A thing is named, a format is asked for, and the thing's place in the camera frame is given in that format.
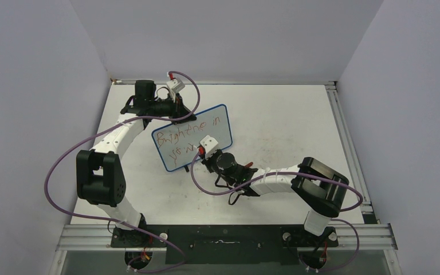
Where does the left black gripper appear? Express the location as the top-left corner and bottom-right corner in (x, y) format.
(150, 93), (197, 126)

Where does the blue framed whiteboard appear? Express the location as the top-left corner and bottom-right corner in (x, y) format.
(151, 104), (233, 172)

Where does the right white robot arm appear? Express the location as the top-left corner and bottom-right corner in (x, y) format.
(197, 147), (352, 245)

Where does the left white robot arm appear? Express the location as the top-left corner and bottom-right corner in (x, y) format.
(76, 77), (196, 247)

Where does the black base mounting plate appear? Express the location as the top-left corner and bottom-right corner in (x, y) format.
(110, 225), (339, 265)

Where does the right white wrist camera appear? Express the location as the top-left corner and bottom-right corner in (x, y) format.
(198, 135), (219, 159)

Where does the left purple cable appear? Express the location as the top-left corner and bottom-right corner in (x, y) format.
(44, 70), (202, 274)

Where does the purple cable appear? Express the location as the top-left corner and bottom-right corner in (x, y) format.
(44, 70), (202, 274)
(190, 154), (364, 273)

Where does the aluminium frame rail right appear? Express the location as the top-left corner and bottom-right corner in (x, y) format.
(325, 81), (374, 215)

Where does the aluminium frame rail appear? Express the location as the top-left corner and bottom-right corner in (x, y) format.
(57, 223), (398, 251)
(325, 81), (374, 215)

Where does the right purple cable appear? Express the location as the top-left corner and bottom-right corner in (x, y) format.
(190, 154), (364, 273)

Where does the aluminium frame rail front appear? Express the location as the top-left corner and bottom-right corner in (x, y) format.
(57, 223), (398, 251)

